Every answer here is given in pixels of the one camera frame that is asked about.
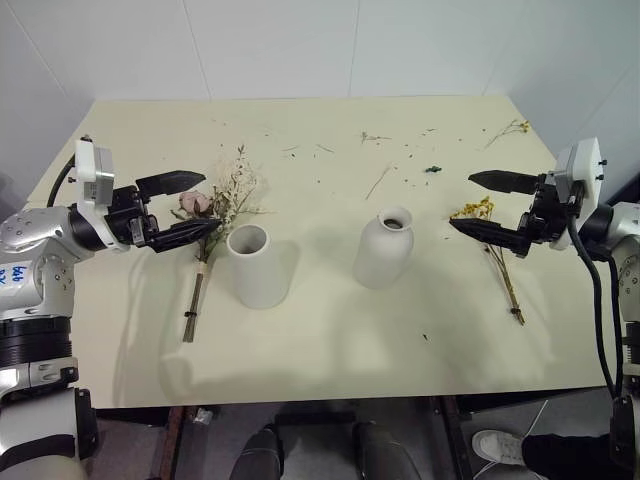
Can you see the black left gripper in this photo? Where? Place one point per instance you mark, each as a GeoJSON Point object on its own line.
{"type": "Point", "coordinates": [125, 212]}

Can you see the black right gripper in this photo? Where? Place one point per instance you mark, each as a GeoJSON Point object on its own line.
{"type": "Point", "coordinates": [545, 215]}

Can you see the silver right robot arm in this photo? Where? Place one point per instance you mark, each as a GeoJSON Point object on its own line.
{"type": "Point", "coordinates": [625, 235]}

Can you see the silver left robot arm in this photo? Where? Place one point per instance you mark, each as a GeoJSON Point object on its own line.
{"type": "Point", "coordinates": [35, 260]}

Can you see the white cylinder vase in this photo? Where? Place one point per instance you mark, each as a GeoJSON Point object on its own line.
{"type": "Point", "coordinates": [255, 270]}

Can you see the white bottle-shaped vase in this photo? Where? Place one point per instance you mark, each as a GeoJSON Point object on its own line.
{"type": "Point", "coordinates": [382, 250]}

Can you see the dried pink rose bouquet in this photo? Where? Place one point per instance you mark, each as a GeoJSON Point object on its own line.
{"type": "Point", "coordinates": [220, 200]}

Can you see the dried yellow flower bundle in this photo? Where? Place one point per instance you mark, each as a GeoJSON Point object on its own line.
{"type": "Point", "coordinates": [500, 260]}

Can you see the small dark green leaf bit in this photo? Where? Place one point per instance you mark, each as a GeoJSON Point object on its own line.
{"type": "Point", "coordinates": [434, 170]}

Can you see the small dried twig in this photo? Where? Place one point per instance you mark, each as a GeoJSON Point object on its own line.
{"type": "Point", "coordinates": [512, 128]}

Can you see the bare dry stem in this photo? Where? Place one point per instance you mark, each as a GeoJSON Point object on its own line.
{"type": "Point", "coordinates": [378, 181]}

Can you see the small pale green sprig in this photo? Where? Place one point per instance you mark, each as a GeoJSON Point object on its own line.
{"type": "Point", "coordinates": [371, 136]}

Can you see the small clear plastic bag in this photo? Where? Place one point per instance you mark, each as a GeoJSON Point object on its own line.
{"type": "Point", "coordinates": [203, 416]}

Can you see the rusty metal table leg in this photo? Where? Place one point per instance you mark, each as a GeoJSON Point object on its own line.
{"type": "Point", "coordinates": [176, 442]}
{"type": "Point", "coordinates": [457, 440]}

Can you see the white sneaker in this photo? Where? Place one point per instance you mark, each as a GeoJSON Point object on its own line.
{"type": "Point", "coordinates": [499, 446]}

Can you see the black trouser leg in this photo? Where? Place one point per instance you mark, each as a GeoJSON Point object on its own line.
{"type": "Point", "coordinates": [565, 452]}

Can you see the dark rounded shape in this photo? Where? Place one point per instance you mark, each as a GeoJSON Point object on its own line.
{"type": "Point", "coordinates": [260, 455]}
{"type": "Point", "coordinates": [382, 452]}

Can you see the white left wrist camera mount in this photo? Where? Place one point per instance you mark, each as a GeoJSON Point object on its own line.
{"type": "Point", "coordinates": [95, 172]}

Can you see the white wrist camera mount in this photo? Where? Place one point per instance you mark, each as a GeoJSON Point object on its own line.
{"type": "Point", "coordinates": [585, 170]}
{"type": "Point", "coordinates": [95, 172]}

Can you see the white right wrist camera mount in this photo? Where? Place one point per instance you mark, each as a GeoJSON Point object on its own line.
{"type": "Point", "coordinates": [585, 170]}

